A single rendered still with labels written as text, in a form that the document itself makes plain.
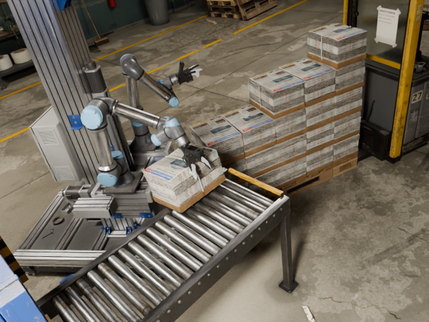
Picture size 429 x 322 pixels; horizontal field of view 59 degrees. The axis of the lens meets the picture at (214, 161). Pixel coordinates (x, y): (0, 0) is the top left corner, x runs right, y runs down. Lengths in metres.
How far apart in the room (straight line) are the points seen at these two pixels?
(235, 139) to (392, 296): 1.50
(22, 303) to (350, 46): 2.77
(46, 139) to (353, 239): 2.35
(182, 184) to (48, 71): 1.08
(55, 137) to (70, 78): 0.45
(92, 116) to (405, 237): 2.39
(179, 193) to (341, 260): 1.39
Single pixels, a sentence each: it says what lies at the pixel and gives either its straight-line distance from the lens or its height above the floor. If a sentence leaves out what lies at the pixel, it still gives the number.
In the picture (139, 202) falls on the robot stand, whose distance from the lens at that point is 2.63.
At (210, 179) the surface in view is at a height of 0.91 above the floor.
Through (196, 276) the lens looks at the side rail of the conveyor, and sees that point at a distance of 1.93.
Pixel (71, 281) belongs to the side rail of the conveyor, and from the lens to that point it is 2.16.
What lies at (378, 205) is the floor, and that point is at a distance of 3.47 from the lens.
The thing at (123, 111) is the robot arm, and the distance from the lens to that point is 2.28.
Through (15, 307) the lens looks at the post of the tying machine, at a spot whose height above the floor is 1.52.
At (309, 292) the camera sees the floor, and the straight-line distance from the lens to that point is 2.82.
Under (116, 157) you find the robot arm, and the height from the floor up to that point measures 1.04.
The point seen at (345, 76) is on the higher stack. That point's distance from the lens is 3.27.
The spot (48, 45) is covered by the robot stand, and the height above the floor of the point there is 1.73.
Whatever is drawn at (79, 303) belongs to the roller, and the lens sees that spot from 2.04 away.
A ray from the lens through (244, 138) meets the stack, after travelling 2.90.
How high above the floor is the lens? 2.28
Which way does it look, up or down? 34 degrees down
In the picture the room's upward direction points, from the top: 10 degrees counter-clockwise
